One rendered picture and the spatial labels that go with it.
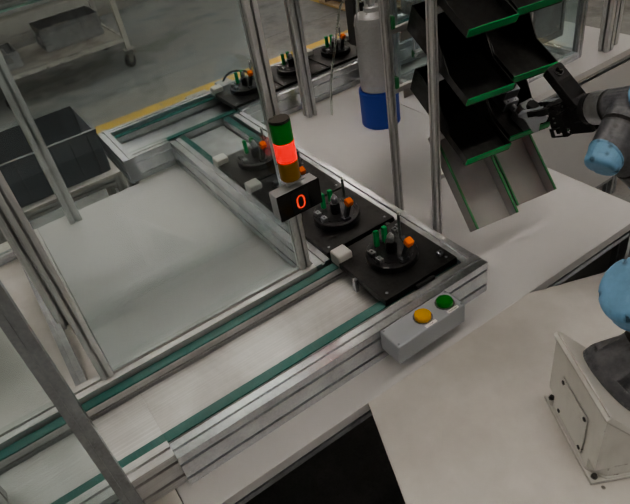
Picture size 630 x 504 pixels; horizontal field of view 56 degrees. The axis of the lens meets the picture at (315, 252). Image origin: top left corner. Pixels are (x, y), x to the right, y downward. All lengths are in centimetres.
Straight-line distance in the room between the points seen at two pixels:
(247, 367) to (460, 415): 51
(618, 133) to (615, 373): 49
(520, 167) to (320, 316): 71
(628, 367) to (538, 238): 68
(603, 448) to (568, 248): 73
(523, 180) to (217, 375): 99
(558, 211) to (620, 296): 85
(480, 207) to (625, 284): 63
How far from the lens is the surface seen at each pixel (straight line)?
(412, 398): 143
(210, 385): 147
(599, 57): 299
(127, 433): 147
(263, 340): 153
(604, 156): 137
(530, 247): 181
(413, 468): 133
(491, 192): 170
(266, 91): 136
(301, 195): 145
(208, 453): 136
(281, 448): 139
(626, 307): 113
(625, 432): 123
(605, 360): 127
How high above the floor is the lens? 200
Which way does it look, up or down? 38 degrees down
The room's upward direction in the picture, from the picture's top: 11 degrees counter-clockwise
